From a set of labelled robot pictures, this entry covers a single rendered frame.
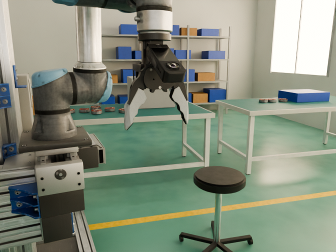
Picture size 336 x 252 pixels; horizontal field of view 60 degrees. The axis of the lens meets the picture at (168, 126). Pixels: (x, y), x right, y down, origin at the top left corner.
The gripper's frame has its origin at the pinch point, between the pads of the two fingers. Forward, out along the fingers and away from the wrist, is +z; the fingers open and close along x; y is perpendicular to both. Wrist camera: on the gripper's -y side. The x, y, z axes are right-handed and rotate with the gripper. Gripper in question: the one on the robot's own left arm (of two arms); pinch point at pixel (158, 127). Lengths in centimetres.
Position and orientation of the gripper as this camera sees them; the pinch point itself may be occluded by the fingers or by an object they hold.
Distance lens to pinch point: 64.5
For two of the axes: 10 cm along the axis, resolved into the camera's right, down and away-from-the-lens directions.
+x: -9.2, 0.9, -3.9
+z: 0.0, 9.7, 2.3
